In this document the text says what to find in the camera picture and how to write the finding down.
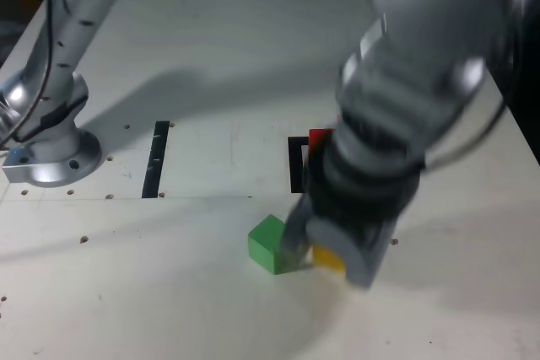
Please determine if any red cube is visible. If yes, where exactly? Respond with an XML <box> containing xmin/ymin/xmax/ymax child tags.
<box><xmin>307</xmin><ymin>127</ymin><xmax>338</xmax><ymax>171</ymax></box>

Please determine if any green cube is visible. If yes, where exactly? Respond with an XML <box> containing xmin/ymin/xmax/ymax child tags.
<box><xmin>247</xmin><ymin>213</ymin><xmax>311</xmax><ymax>276</ymax></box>

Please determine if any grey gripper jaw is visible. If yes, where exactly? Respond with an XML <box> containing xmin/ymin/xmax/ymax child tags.
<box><xmin>280</xmin><ymin>195</ymin><xmax>316</xmax><ymax>271</ymax></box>
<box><xmin>305</xmin><ymin>216</ymin><xmax>397</xmax><ymax>289</ymax></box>

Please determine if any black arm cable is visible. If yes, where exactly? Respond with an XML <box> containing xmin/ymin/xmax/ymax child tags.
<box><xmin>419</xmin><ymin>94</ymin><xmax>507</xmax><ymax>169</ymax></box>

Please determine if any black tape square outline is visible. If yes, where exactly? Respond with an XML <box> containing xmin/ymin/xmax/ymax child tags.
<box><xmin>287</xmin><ymin>136</ymin><xmax>311</xmax><ymax>194</ymax></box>

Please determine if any black tape strip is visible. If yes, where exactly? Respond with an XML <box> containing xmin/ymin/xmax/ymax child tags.
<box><xmin>141</xmin><ymin>121</ymin><xmax>170</xmax><ymax>199</ymax></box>

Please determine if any yellow cube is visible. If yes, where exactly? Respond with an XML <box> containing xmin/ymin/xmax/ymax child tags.
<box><xmin>310</xmin><ymin>244</ymin><xmax>348</xmax><ymax>275</ymax></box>

